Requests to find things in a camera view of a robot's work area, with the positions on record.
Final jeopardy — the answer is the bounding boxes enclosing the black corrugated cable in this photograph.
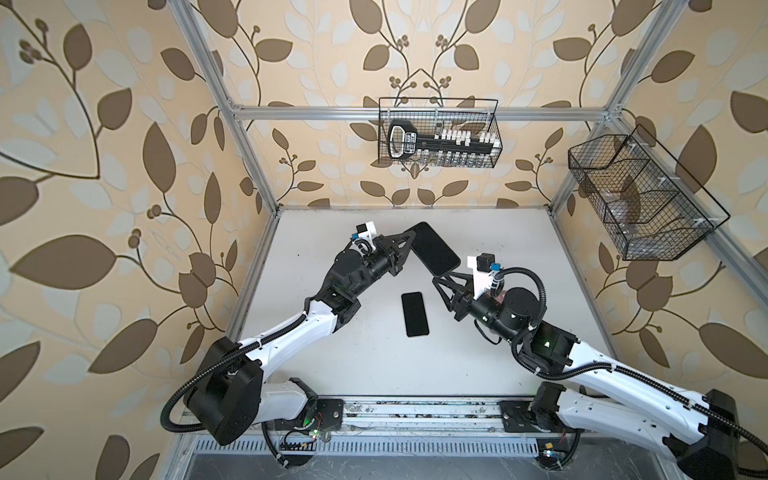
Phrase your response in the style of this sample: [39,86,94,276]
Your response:
[159,311,310,434]
[491,266,768,475]

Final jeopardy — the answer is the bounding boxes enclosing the back wall wire basket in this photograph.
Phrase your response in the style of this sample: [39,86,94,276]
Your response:
[377,96,503,169]

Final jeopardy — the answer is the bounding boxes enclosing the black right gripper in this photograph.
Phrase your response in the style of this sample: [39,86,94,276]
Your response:
[434,270,518,348]

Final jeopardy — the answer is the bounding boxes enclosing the right wall wire basket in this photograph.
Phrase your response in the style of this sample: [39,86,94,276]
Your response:
[568,124,731,261]

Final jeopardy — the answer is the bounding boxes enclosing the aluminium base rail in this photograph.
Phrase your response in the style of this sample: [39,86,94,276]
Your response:
[176,395,661,439]

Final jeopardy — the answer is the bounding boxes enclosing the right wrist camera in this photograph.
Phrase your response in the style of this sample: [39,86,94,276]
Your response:
[467,253,501,299]

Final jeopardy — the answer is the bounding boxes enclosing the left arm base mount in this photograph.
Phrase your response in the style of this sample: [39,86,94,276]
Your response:
[261,398,345,469]

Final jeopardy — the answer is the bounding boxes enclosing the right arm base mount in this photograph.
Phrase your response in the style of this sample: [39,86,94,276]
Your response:
[499,400,584,471]

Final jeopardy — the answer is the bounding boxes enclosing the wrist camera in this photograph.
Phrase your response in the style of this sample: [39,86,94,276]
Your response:
[467,253,501,299]
[351,221,378,243]

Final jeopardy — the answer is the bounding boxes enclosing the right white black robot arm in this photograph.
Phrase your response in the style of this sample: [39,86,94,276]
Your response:
[432,267,742,479]

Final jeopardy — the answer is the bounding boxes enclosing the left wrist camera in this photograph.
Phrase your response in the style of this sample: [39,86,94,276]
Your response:
[351,221,378,243]

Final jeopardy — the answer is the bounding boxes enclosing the black tool in basket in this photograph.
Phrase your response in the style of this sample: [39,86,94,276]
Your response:
[385,120,502,162]

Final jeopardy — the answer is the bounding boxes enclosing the black phone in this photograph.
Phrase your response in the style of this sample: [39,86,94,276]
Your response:
[401,292,430,338]

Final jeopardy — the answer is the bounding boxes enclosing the wall wire basket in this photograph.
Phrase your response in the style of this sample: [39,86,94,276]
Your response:
[568,124,731,261]
[377,96,503,169]

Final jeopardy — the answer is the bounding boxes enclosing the left black corrugated cable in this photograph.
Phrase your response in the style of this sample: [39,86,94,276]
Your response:
[159,311,310,434]

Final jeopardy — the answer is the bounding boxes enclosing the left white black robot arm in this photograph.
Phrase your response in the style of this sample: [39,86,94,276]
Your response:
[160,230,416,445]

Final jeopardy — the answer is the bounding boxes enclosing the right black corrugated cable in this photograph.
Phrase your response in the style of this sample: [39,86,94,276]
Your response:
[491,266,768,475]

